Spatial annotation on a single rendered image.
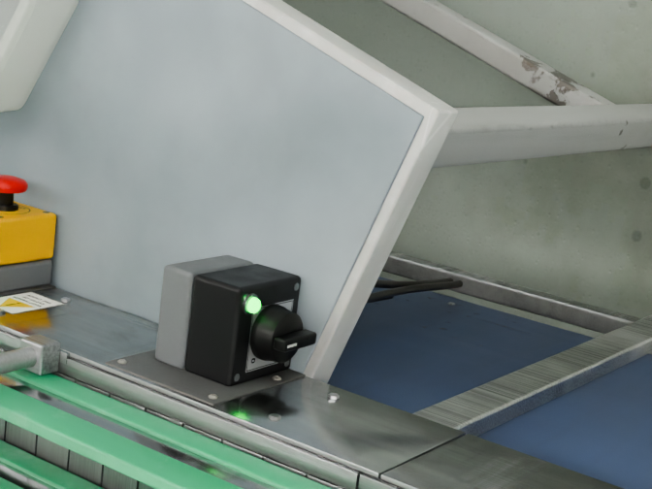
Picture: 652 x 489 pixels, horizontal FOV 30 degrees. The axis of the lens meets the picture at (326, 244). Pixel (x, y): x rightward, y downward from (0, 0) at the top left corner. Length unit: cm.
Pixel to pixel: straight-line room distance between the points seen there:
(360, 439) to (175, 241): 29
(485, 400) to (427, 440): 13
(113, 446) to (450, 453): 24
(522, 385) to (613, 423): 8
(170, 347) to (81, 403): 8
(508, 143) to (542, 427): 28
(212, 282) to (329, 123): 15
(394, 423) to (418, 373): 20
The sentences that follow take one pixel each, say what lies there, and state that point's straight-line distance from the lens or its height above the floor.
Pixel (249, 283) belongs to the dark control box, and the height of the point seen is 82.
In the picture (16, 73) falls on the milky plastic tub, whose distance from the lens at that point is 115.
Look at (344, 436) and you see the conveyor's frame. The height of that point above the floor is 84.
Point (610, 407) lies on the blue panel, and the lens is 111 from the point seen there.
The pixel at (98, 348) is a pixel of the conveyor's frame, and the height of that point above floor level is 85.
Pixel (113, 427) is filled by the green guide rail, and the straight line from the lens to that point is 90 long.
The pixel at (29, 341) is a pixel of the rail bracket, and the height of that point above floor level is 90.
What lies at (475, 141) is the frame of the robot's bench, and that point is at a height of 58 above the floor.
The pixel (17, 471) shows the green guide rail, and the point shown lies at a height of 91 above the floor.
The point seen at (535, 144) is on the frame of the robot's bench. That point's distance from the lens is 120.
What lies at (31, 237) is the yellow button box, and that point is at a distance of 115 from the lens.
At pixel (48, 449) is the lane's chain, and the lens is 103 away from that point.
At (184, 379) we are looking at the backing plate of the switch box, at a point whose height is 85.
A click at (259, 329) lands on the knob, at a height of 82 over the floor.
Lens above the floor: 154
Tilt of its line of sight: 54 degrees down
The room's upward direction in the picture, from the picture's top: 100 degrees counter-clockwise
